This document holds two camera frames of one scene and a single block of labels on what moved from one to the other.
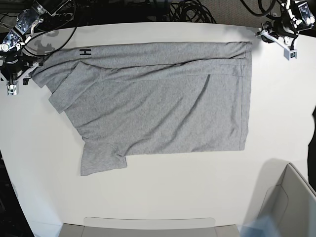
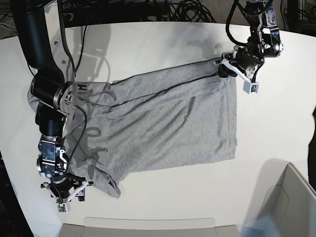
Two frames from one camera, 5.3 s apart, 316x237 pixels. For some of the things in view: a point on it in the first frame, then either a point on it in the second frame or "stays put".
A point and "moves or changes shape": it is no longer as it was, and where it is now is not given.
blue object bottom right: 262,226 stays put
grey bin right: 291,205 stays put
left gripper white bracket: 4,82 -> 59,200
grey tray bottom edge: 106,227 stays put
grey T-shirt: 131,98 moves or changes shape
